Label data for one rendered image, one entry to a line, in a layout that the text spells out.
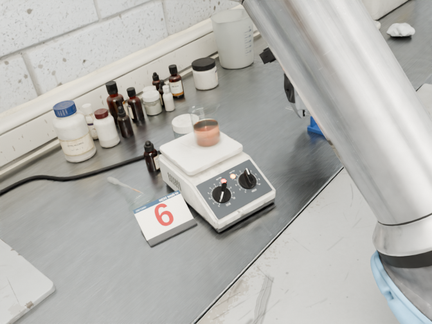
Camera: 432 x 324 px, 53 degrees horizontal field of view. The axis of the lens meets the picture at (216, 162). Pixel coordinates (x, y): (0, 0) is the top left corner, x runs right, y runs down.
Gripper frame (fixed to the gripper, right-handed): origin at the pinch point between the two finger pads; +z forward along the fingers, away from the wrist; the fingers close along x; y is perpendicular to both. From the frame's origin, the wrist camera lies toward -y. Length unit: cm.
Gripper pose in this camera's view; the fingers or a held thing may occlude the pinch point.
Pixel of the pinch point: (299, 110)
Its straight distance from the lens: 101.2
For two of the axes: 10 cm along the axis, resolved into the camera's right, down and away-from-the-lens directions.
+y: 7.0, 3.0, -6.4
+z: 1.4, 8.3, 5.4
